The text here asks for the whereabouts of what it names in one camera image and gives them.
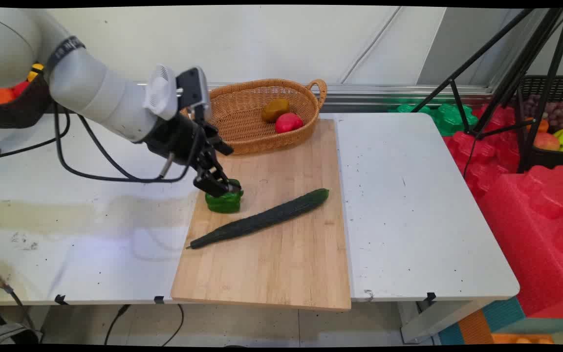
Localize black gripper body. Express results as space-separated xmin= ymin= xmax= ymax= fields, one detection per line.
xmin=144 ymin=113 xmax=236 ymax=169

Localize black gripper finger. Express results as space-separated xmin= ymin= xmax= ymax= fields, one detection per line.
xmin=209 ymin=149 xmax=243 ymax=194
xmin=194 ymin=164 xmax=229 ymax=198

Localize green bell pepper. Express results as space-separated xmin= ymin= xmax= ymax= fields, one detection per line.
xmin=205 ymin=179 xmax=244 ymax=214

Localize long dark green cucumber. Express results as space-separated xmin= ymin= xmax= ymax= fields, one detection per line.
xmin=186 ymin=188 xmax=330 ymax=250

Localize woven wicker basket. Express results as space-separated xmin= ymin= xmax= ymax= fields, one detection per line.
xmin=180 ymin=78 xmax=327 ymax=155

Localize red round fruit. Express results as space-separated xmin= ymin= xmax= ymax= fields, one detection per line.
xmin=275 ymin=113 xmax=304 ymax=134

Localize brown potato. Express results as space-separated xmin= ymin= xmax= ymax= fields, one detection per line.
xmin=261 ymin=98 xmax=291 ymax=123

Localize wooden cutting board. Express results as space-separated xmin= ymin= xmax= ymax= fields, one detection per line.
xmin=171 ymin=119 xmax=352 ymax=311

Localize dark woven fruit basket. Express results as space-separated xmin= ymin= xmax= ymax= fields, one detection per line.
xmin=0 ymin=73 xmax=55 ymax=132

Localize green foam mat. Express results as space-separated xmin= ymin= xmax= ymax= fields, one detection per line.
xmin=389 ymin=102 xmax=478 ymax=136

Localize white table leg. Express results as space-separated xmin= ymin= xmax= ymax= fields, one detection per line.
xmin=399 ymin=298 xmax=495 ymax=343

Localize red foam mat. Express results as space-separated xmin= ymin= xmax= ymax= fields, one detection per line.
xmin=443 ymin=104 xmax=522 ymax=197

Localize teal and orange foam mat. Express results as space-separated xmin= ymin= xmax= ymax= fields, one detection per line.
xmin=438 ymin=296 xmax=563 ymax=345

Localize red foam blocks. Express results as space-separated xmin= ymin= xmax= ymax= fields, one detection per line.
xmin=477 ymin=165 xmax=563 ymax=318

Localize peach coloured fruit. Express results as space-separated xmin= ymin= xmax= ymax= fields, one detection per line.
xmin=533 ymin=132 xmax=561 ymax=151

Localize black plastic crate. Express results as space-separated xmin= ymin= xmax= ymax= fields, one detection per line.
xmin=516 ymin=75 xmax=563 ymax=172

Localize black tripod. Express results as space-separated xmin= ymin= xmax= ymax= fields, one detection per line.
xmin=411 ymin=7 xmax=563 ymax=174

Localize purple grapes bunch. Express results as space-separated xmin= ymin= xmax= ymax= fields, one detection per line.
xmin=523 ymin=94 xmax=563 ymax=130

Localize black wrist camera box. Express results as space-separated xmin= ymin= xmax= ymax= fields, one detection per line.
xmin=176 ymin=67 xmax=212 ymax=121

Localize black camera cable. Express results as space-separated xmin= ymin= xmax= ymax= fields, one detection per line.
xmin=54 ymin=103 xmax=203 ymax=184

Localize thin black floor cable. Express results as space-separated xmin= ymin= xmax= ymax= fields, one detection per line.
xmin=162 ymin=304 xmax=185 ymax=347
xmin=105 ymin=304 xmax=130 ymax=345

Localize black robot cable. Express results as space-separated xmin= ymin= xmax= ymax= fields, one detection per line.
xmin=0 ymin=109 xmax=71 ymax=162

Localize aluminium wall rail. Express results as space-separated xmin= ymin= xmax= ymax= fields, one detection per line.
xmin=137 ymin=82 xmax=495 ymax=114

